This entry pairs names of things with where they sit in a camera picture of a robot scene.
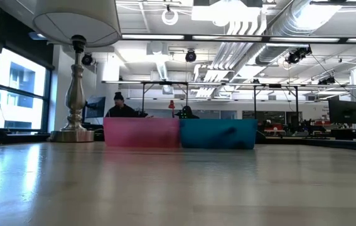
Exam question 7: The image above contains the black device with green lights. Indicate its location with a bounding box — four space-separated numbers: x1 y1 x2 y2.
174 105 200 120

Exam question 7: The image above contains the pink plastic bin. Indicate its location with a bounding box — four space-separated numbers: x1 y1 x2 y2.
102 117 181 149

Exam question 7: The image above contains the blue plastic bin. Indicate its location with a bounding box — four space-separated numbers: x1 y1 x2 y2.
180 118 258 150

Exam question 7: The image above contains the person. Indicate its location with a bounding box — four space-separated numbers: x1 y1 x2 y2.
105 91 138 119

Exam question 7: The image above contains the long ceiling light bar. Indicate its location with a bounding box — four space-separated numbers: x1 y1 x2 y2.
121 33 356 45

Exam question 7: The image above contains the dark tilted computer monitor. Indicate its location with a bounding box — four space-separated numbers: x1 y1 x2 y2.
84 96 107 119

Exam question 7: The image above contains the table lamp with white shade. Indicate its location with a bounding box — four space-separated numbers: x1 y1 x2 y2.
32 0 122 143

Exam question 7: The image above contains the black ceiling spot cluster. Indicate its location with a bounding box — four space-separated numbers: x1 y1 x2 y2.
285 45 313 65

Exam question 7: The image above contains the black flat computer monitor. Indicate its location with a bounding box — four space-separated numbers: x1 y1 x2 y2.
328 99 356 125

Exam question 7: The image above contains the black metal workstation frame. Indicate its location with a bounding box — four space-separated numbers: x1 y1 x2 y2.
101 80 301 120

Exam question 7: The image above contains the white ring ceiling light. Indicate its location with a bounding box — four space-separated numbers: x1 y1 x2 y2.
161 8 179 26

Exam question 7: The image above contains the black aluminium table frame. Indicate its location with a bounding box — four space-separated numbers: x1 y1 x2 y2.
0 131 356 153

